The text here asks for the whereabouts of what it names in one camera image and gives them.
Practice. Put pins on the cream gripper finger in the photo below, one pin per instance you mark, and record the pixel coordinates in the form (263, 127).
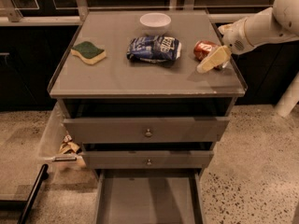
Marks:
(217, 56)

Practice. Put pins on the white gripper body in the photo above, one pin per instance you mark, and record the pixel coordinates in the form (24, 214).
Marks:
(235, 38)

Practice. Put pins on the red coke can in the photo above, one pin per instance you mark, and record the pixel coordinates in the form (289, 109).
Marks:
(202, 48)

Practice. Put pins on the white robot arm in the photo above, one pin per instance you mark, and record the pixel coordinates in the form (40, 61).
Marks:
(276, 24)

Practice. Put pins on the grey drawer cabinet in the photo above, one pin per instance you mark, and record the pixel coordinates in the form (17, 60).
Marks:
(119, 88)

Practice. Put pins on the grey top drawer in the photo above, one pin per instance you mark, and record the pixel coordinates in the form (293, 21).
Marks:
(146, 130)

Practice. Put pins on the grey drawer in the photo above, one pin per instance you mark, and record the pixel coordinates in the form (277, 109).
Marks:
(150, 196)
(147, 159)
(146, 130)

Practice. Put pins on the grey middle drawer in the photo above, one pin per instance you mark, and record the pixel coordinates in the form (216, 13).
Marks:
(147, 159)

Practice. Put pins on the grey bottom drawer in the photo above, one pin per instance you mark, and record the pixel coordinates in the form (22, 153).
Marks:
(150, 196)

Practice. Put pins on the blue chip bag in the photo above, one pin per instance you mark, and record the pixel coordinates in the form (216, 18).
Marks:
(154, 49)

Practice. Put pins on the white bowl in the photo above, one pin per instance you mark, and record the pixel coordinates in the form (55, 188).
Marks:
(155, 23)

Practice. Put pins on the green yellow sponge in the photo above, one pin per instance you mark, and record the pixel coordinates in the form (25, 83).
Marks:
(88, 52)

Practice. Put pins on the crumpled snack wrapper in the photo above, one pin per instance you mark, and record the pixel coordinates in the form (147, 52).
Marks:
(68, 146)

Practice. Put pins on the clear plastic bin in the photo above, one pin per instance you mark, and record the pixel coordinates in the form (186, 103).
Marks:
(51, 140)

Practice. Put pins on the black bar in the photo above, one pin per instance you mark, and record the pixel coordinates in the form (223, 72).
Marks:
(41, 177)

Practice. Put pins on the white post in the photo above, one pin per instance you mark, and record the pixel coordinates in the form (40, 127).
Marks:
(289, 99)

